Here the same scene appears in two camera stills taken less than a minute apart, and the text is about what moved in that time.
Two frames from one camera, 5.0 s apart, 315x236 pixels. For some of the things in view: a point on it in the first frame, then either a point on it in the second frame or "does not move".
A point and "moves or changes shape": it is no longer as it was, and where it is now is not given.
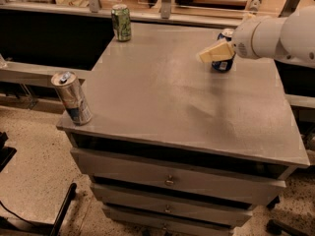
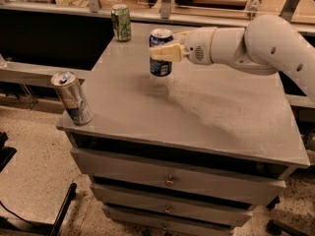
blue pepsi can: x=225 y=65 moves or changes shape
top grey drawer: x=178 y=176 does not move
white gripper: x=242 y=39 → x=199 y=45
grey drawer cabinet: x=175 y=147 does not move
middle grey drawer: x=143 y=201 does not move
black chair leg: x=65 y=206 does not move
